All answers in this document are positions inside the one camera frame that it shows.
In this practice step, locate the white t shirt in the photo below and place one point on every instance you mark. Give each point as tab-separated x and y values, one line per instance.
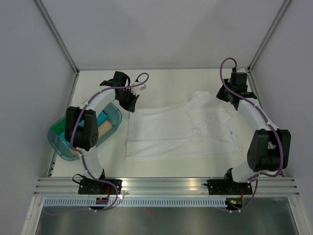
198	127

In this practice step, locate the rolled beige t shirt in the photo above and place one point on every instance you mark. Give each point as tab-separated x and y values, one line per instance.
104	131

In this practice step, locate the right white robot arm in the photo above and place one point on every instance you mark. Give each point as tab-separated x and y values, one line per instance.
268	153

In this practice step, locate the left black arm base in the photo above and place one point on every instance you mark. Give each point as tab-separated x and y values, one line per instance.
92	187

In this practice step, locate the right aluminium frame post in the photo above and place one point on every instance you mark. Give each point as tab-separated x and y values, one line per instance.
273	26

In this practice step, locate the aluminium frame post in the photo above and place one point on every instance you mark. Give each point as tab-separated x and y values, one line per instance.
273	26
55	34

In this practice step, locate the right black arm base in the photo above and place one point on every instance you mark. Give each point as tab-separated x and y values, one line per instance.
221	187

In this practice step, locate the rolled green t shirt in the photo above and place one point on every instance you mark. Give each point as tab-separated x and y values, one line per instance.
59	126

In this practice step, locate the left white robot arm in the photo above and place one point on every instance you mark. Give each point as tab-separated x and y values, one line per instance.
81	128

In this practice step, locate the rolled blue t shirt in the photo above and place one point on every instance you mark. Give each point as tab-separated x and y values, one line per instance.
101	118

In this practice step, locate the teal translucent plastic bin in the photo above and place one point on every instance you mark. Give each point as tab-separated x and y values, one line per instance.
114	116

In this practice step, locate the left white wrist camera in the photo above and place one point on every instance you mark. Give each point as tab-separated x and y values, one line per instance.
137	88

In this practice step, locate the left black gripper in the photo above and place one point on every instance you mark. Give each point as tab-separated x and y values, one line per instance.
130	106

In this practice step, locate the white slotted cable duct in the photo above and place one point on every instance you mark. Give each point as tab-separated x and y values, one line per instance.
135	202

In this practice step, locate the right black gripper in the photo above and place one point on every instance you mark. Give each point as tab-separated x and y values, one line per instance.
220	95

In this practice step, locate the left aluminium frame post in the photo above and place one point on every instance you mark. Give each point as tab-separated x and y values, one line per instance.
55	34

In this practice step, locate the aluminium mounting rail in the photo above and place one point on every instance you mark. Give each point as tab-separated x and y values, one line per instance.
170	187

